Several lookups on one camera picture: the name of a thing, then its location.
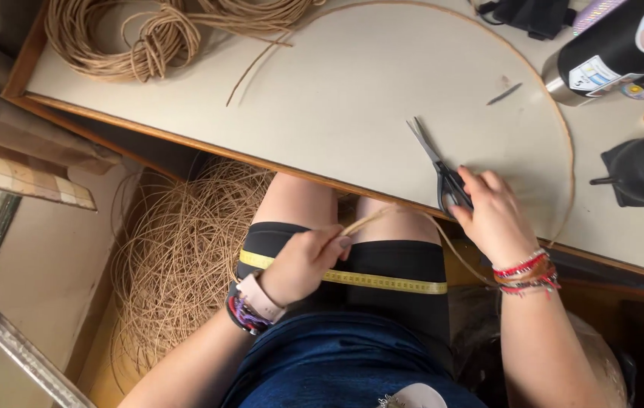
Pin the person's left hand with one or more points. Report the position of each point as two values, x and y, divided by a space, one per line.
293 266

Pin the person's right hand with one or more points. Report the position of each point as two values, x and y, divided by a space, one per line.
498 221

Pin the long single rattan strand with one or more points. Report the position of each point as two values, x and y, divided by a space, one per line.
376 215

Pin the pink wrist watch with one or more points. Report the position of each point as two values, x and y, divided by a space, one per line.
259 297

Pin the yellow measuring tape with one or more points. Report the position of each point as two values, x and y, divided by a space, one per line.
384 281

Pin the blue shirt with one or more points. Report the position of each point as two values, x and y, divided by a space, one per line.
327 368

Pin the loose heap of rattan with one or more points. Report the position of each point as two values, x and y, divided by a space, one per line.
186 255

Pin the small grey sliver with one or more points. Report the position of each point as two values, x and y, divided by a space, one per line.
504 93

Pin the white rounded device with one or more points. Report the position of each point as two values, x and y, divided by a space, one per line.
415 398

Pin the small round colourful sticker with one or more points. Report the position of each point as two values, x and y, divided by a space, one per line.
635 92

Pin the black bottle with stickers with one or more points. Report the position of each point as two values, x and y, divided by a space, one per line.
602 48

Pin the black fabric pouch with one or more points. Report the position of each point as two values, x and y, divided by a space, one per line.
532 16

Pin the holographic pink case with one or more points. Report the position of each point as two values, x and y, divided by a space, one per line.
597 14

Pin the beige checkered cloth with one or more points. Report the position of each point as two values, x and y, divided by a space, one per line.
21 178

